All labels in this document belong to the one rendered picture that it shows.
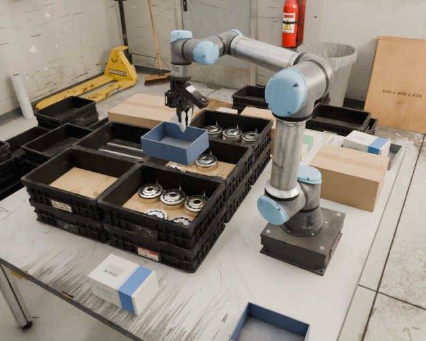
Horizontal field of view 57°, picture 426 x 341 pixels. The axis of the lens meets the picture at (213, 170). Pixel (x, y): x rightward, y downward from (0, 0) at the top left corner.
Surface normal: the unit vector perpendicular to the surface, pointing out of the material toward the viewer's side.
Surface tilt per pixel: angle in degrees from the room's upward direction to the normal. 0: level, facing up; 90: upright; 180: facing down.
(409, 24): 90
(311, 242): 2
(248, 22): 90
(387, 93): 76
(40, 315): 0
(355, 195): 90
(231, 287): 0
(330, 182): 90
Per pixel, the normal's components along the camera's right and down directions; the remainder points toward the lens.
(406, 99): -0.50, 0.26
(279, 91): -0.71, 0.31
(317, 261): -0.51, 0.48
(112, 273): -0.04, -0.84
